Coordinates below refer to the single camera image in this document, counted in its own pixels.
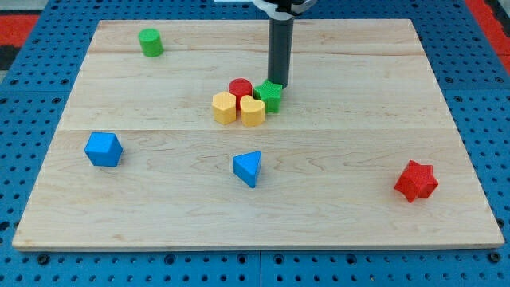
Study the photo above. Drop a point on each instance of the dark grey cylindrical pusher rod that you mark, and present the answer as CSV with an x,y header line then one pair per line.
x,y
279,52

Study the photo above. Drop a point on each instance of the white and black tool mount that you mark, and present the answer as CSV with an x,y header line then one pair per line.
x,y
284,9

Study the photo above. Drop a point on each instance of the green star block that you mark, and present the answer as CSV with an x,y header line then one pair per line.
x,y
270,93

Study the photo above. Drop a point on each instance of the blue triangle block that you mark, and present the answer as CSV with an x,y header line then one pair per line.
x,y
247,167

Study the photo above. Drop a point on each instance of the red star block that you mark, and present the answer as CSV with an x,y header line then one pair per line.
x,y
417,181

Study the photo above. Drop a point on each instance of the red cylinder block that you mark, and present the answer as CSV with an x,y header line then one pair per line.
x,y
240,87

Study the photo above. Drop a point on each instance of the yellow heart block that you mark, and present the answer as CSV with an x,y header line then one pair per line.
x,y
252,111

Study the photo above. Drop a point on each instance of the yellow hexagon block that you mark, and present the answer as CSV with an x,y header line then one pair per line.
x,y
224,108

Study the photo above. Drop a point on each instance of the green cylinder block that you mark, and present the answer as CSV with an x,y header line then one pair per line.
x,y
150,42

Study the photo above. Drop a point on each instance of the light wooden board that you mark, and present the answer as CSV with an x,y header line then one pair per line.
x,y
362,155

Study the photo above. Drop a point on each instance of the blue cube block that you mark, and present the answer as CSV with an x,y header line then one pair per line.
x,y
103,149

